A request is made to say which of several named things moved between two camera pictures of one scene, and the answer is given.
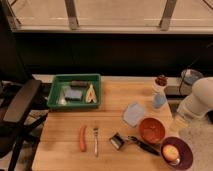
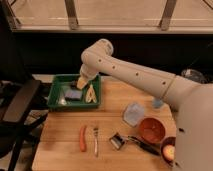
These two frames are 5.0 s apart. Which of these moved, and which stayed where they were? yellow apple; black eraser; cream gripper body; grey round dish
Moved: cream gripper body
Stayed: yellow apple; black eraser; grey round dish
